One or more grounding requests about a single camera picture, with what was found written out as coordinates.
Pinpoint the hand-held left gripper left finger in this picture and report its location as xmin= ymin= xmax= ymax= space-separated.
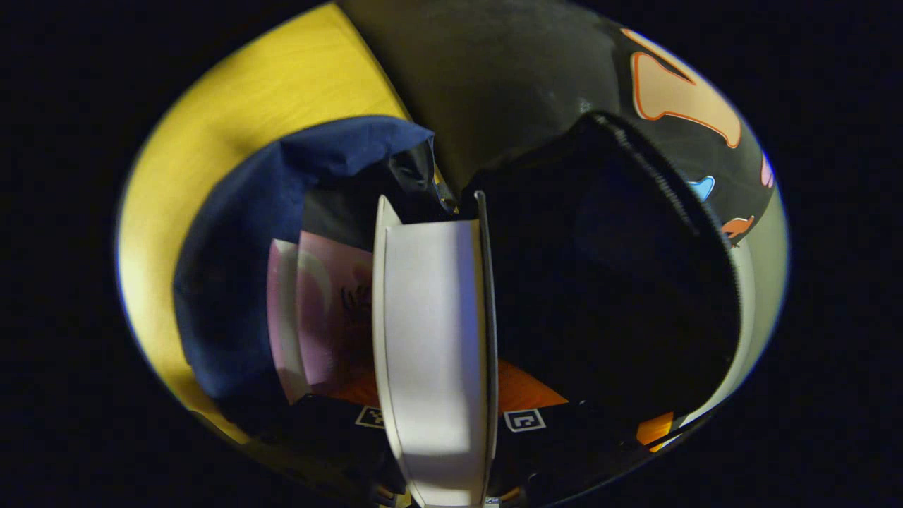
xmin=261 ymin=370 xmax=410 ymax=507

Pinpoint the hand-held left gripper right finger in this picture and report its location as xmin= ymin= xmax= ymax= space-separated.
xmin=487 ymin=360 xmax=643 ymax=505

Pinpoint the portrait cover book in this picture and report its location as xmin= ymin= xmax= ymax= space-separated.
xmin=372 ymin=189 xmax=499 ymax=508

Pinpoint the blue schoolbag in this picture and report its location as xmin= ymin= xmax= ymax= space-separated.
xmin=173 ymin=111 xmax=741 ymax=438

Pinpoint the black backdrop cloth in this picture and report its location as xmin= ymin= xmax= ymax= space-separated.
xmin=337 ymin=0 xmax=777 ymax=248

